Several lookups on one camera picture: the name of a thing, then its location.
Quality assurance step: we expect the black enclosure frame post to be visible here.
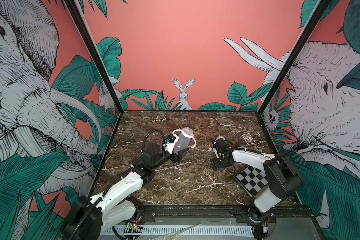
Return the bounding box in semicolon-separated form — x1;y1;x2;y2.
62;0;124;114
257;0;332;114

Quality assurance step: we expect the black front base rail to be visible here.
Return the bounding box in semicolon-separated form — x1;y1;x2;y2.
124;205;314;225

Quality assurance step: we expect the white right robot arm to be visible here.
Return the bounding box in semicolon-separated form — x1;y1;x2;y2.
211;136;304;221

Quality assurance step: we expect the black enclosure frame post left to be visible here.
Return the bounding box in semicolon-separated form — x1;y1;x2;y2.
62;0;124;114

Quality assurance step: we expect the pink dome bottle cap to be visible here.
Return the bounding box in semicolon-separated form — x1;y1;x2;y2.
216;136;226;142

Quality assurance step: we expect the folding chess board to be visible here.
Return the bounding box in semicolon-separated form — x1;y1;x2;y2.
234;166;268;198

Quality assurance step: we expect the purple playing card box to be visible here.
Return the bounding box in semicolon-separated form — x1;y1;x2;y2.
242;133;256;145

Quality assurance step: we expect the clear baby bottle body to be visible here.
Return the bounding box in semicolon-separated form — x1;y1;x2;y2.
172;127;197;153

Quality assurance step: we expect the black enclosure frame post right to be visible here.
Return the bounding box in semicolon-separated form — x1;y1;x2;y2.
257;0;332;114

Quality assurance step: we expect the yellow blue toy piece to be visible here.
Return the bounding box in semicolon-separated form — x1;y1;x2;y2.
254;146;262;153

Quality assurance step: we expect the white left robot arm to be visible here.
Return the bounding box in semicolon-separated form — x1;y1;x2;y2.
62;144;189;240

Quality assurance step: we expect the pink bottle handle ring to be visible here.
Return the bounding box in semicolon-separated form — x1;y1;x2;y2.
171;128;197;149

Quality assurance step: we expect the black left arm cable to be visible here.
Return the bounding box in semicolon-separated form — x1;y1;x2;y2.
141;128;166;154

